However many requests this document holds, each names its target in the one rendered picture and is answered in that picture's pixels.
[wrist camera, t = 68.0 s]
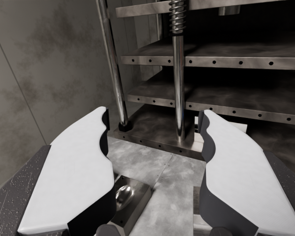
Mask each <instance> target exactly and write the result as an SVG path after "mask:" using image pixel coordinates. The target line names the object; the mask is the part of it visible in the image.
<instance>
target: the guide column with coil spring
mask: <svg viewBox="0 0 295 236"><path fill-rule="evenodd" d="M181 5H184V2H183V1H182V2H178V3H174V4H172V5H171V7H177V6H181ZM183 10H184V7H182V8H178V9H173V10H171V13H175V12H180V11H183ZM182 16H184V13H181V14H177V15H172V19H173V18H178V17H182ZM180 22H184V18H183V19H180V20H175V21H172V24H175V23H180ZM181 27H184V24H181V25H177V26H172V29H178V28H181ZM181 32H184V29H182V30H177V31H173V32H172V33H181ZM172 42H173V67H174V93H175V118H176V140H177V141H184V140H185V115H184V36H177V37H172Z"/></svg>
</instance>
